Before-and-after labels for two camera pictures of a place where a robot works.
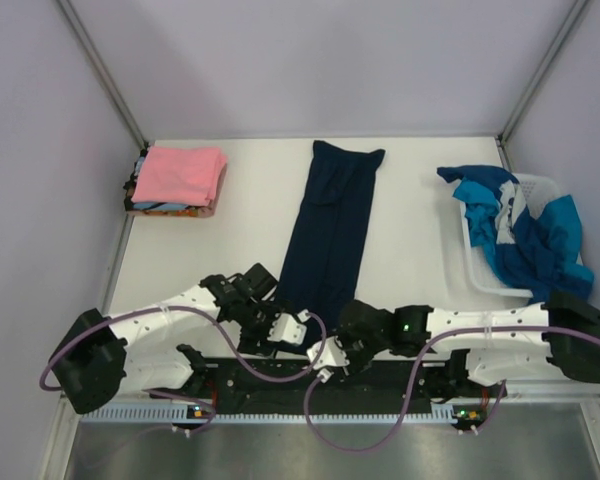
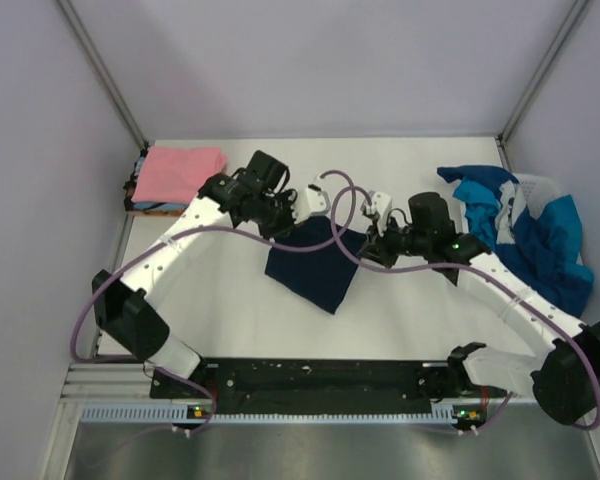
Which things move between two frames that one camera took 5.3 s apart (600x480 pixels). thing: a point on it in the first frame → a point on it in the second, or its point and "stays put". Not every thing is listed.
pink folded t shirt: x=181 y=175 stays put
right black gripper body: x=360 y=352 → x=398 y=241
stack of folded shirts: x=175 y=181 stays put
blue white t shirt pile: x=539 y=252 stays put
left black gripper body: x=255 y=324 → x=274 y=214
